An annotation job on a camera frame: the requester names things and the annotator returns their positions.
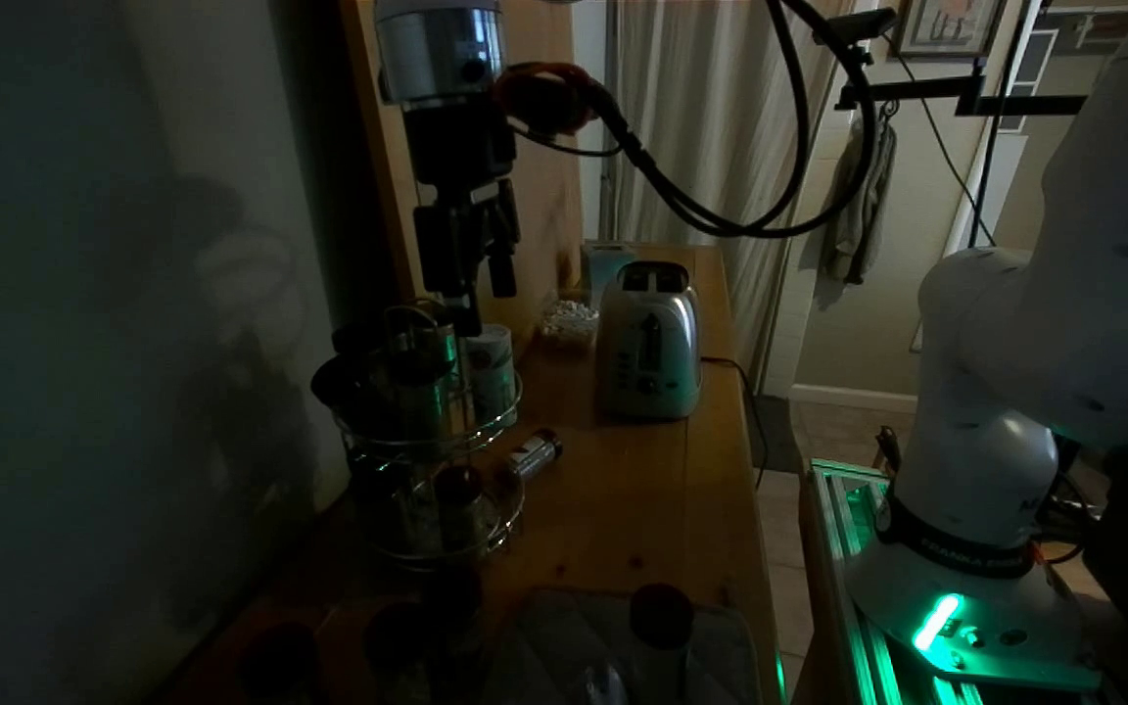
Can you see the black round cup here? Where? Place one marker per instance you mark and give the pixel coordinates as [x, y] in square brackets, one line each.
[660, 615]

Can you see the black camera on mount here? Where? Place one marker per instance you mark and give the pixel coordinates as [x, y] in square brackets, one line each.
[859, 24]

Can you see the small clear lying bottle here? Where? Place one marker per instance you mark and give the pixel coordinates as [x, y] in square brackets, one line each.
[534, 457]

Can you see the green lit aluminium base frame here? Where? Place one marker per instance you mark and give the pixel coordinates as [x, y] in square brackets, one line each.
[852, 504]

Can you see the blue cube tissue box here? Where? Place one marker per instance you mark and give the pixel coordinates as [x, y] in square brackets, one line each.
[605, 268]

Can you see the hanging grey coat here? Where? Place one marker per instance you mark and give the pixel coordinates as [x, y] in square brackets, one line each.
[859, 197]

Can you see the stainless steel toaster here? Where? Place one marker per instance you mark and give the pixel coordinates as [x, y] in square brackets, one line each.
[648, 348]

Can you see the framed wall picture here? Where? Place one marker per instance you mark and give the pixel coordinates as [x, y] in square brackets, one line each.
[944, 24]

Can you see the light window curtain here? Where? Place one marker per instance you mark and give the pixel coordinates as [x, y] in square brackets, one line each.
[705, 286]

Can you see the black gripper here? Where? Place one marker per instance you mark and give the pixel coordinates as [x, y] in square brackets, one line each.
[459, 160]

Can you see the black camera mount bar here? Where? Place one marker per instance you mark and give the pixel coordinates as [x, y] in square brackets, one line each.
[918, 96]

